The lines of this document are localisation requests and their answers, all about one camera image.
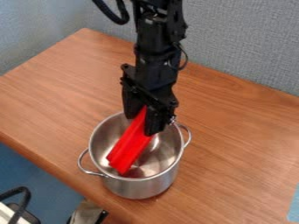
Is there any stainless steel pot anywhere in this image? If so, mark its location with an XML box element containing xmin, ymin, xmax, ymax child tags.
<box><xmin>77</xmin><ymin>112</ymin><xmax>192</xmax><ymax>200</ymax></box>

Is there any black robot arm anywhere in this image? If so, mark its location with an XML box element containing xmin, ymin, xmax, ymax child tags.
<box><xmin>120</xmin><ymin>0</ymin><xmax>188</xmax><ymax>136</ymax></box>

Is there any grey table leg bracket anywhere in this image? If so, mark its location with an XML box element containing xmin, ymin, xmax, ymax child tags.
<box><xmin>67</xmin><ymin>199</ymin><xmax>108</xmax><ymax>224</ymax></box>

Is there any red rectangular block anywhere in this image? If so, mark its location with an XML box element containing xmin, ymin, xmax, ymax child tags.
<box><xmin>107</xmin><ymin>107</ymin><xmax>152</xmax><ymax>174</ymax></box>

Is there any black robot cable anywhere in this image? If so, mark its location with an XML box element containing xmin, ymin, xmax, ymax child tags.
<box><xmin>91</xmin><ymin>0</ymin><xmax>132</xmax><ymax>26</ymax></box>

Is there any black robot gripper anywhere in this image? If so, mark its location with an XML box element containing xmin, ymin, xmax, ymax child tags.
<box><xmin>121</xmin><ymin>44</ymin><xmax>183</xmax><ymax>136</ymax></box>

